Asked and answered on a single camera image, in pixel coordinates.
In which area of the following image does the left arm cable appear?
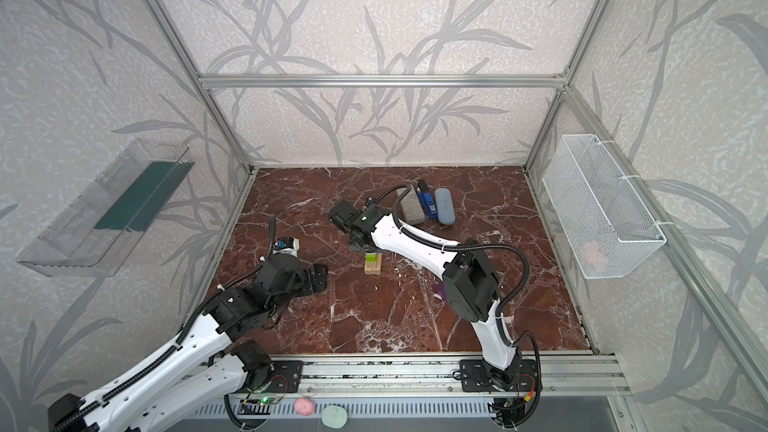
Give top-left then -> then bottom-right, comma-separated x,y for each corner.
50,214 -> 277,432

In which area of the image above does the clear plastic wall tray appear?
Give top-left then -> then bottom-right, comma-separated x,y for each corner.
17,139 -> 195,277

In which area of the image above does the purple block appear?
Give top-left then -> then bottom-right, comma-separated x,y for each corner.
433,283 -> 446,301

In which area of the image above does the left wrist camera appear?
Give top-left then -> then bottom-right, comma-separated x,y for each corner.
273,237 -> 300,257

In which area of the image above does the aluminium mounting rail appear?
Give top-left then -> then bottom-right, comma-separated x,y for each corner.
124,352 -> 632,400

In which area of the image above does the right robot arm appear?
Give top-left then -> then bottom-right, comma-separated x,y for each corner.
329,200 -> 531,373

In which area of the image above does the grey glasses case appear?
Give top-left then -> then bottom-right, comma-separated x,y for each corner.
397,186 -> 427,225

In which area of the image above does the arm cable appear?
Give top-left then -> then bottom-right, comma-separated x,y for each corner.
50,214 -> 277,432
365,184 -> 542,367

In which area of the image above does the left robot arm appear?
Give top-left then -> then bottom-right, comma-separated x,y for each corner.
48,252 -> 328,431

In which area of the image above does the white wire basket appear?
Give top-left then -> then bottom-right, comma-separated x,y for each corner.
542,134 -> 667,279

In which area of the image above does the pink putty blob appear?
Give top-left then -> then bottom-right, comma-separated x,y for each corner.
293,397 -> 316,417

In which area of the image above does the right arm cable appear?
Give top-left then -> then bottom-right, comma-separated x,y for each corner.
365,184 -> 542,367

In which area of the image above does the light blue glasses case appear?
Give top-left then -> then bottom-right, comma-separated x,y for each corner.
434,187 -> 456,226

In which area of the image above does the pink object in basket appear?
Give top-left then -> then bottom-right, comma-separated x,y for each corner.
581,241 -> 608,270

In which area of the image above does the pale green putty blob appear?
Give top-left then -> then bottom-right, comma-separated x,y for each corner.
321,405 -> 349,430

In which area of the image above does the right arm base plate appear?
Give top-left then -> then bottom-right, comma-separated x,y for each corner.
452,358 -> 541,395

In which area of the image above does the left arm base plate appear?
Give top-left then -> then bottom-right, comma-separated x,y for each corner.
243,360 -> 304,395

